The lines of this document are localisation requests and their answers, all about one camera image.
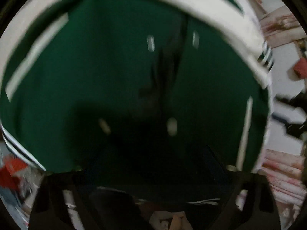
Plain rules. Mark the small red hanging item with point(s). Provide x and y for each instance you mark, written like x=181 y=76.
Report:
x=300 y=68

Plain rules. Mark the green white varsity jacket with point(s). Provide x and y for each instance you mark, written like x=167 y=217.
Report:
x=159 y=98

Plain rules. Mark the floral pink curtain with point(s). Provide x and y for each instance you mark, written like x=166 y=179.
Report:
x=283 y=157

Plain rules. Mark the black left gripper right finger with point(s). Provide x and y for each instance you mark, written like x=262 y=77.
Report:
x=247 y=203

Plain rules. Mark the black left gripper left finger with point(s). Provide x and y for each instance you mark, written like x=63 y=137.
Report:
x=49 y=209

